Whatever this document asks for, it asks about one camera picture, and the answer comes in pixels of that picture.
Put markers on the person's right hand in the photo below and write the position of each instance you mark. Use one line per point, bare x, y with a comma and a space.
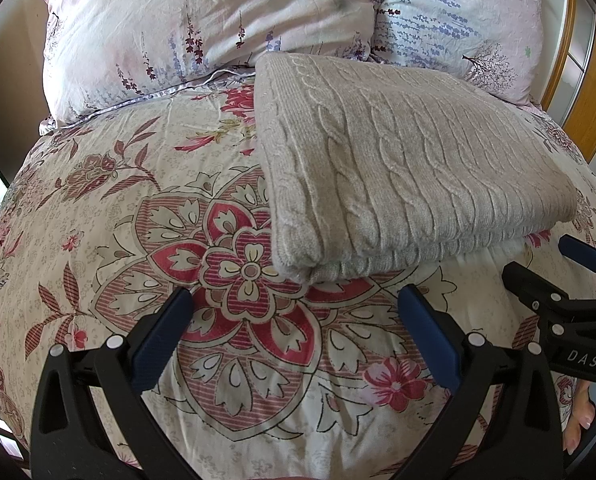
580, 415

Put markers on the red floral print quilt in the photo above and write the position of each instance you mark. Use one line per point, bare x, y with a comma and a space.
128, 210

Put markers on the pink pillow with purple sprigs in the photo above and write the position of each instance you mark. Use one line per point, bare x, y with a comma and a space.
178, 35

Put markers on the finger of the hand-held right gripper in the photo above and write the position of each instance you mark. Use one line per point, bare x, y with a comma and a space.
533, 285
585, 252

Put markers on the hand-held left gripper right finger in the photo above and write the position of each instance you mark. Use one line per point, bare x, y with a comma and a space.
430, 335

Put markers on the pink pillow with blue blossoms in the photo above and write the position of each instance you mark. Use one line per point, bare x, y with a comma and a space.
458, 20

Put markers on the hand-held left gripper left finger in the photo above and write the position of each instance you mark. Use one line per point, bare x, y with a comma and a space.
160, 335

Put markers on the wooden headboard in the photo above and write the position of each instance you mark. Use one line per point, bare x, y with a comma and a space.
593, 85

